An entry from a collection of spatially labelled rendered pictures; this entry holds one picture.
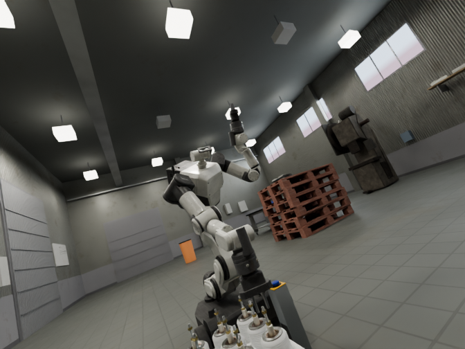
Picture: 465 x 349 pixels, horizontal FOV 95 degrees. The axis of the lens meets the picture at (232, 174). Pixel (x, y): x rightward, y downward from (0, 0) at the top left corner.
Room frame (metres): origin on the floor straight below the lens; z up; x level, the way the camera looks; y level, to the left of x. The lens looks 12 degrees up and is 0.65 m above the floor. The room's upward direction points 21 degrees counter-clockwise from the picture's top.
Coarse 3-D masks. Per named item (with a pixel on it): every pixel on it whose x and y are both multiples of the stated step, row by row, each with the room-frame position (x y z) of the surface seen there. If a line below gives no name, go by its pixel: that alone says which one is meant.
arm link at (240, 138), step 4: (236, 128) 1.35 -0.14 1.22; (240, 128) 1.35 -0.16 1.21; (228, 132) 1.36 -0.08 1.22; (232, 132) 1.36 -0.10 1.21; (236, 132) 1.36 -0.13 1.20; (240, 132) 1.37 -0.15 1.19; (232, 136) 1.36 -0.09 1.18; (236, 136) 1.36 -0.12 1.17; (240, 136) 1.34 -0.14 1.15; (244, 136) 1.35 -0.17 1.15; (232, 140) 1.36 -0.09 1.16; (236, 140) 1.38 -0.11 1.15; (240, 140) 1.34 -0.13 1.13; (244, 140) 1.36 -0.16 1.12; (232, 144) 1.37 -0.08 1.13; (236, 144) 1.41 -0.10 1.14; (240, 144) 1.40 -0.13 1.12
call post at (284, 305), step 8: (280, 288) 1.05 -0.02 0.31; (272, 296) 1.08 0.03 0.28; (280, 296) 1.05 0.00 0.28; (288, 296) 1.06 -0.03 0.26; (280, 304) 1.04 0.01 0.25; (288, 304) 1.06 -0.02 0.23; (280, 312) 1.06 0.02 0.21; (288, 312) 1.05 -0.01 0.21; (296, 312) 1.07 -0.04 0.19; (280, 320) 1.08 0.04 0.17; (288, 320) 1.04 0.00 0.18; (296, 320) 1.06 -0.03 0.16; (288, 328) 1.04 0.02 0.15; (296, 328) 1.05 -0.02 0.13; (288, 336) 1.07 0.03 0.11; (296, 336) 1.05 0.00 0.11; (304, 336) 1.06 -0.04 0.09; (304, 344) 1.06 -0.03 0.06
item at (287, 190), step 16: (304, 176) 4.00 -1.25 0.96; (320, 176) 4.06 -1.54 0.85; (336, 176) 4.26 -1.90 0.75; (272, 192) 4.02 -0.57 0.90; (288, 192) 3.64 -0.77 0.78; (304, 192) 3.80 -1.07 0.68; (320, 192) 3.99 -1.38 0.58; (336, 192) 4.34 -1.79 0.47; (272, 208) 4.37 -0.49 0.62; (288, 208) 3.95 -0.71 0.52; (304, 208) 3.68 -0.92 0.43; (320, 208) 3.91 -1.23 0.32; (336, 208) 4.11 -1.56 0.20; (272, 224) 4.36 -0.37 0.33; (288, 224) 4.03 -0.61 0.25; (304, 224) 3.70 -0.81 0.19; (320, 224) 4.37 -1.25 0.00
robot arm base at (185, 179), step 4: (176, 176) 1.09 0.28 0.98; (180, 176) 1.12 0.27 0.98; (184, 176) 1.15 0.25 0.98; (188, 176) 1.18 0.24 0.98; (176, 180) 1.08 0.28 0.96; (180, 180) 1.08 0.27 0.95; (184, 180) 1.11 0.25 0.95; (188, 180) 1.14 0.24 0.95; (180, 184) 1.09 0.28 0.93; (184, 184) 1.09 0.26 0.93; (188, 184) 1.11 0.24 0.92; (192, 184) 1.13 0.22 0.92; (192, 188) 1.15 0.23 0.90; (164, 192) 1.16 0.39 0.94; (164, 196) 1.13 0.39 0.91; (168, 200) 1.13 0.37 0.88; (180, 204) 1.18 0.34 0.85
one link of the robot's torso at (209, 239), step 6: (198, 234) 1.44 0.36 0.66; (204, 234) 1.35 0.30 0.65; (204, 240) 1.41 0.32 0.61; (210, 240) 1.36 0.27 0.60; (210, 246) 1.40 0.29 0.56; (216, 246) 1.31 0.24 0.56; (216, 252) 1.34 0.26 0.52; (222, 252) 1.28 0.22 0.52; (228, 252) 1.29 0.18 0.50; (216, 258) 1.32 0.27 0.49; (222, 258) 1.25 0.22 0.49; (228, 258) 1.26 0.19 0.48; (222, 264) 1.25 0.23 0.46; (228, 264) 1.24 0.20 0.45; (228, 270) 1.24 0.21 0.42; (234, 270) 1.25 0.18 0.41; (228, 276) 1.25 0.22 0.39; (234, 276) 1.29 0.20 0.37
